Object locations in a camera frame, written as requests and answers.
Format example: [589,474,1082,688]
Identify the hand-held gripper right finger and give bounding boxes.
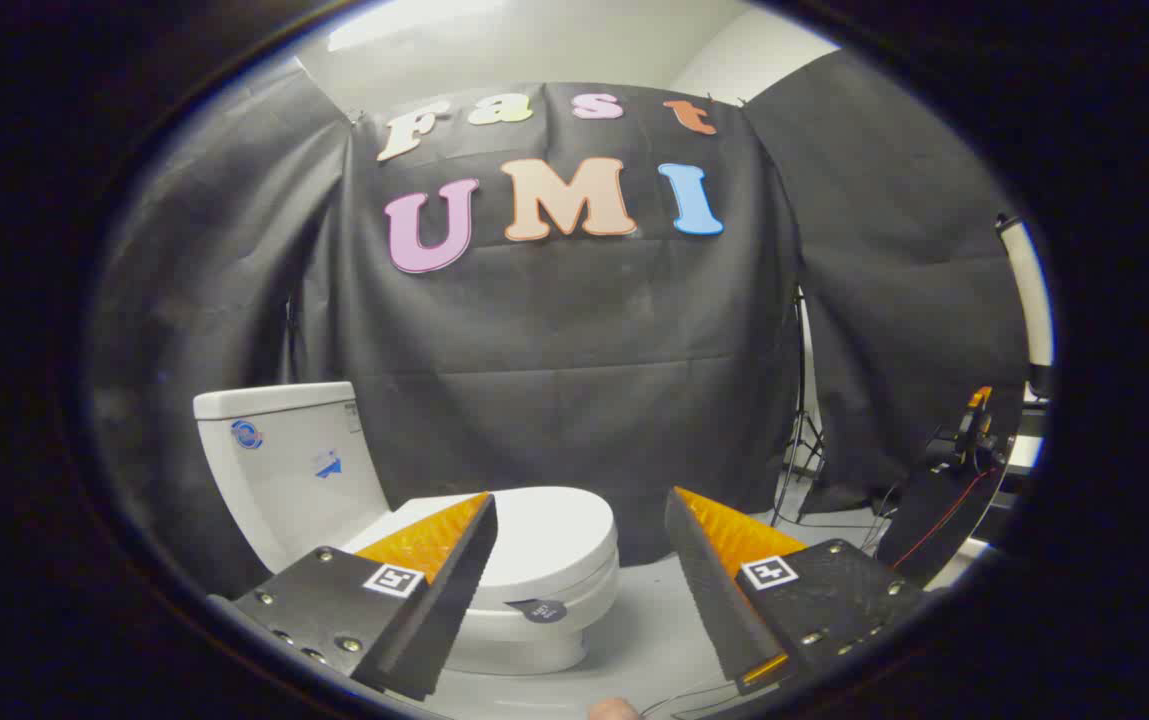
[664,487,925,696]

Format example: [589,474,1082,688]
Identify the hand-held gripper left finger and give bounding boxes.
[231,492,499,701]

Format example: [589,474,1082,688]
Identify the white toilet lid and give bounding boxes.
[349,487,621,624]

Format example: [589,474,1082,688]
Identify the white toilet seat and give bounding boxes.
[469,560,621,616]

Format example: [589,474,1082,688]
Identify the white toilet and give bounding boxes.
[193,382,621,676]

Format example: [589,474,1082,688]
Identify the white toilet tank cover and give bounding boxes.
[193,382,357,421]

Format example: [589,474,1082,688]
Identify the black and orange gripper device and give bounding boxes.
[874,387,1017,586]

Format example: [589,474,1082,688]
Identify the black backdrop cloth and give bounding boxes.
[89,50,1030,601]

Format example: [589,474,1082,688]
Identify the red cable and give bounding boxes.
[889,468,997,573]

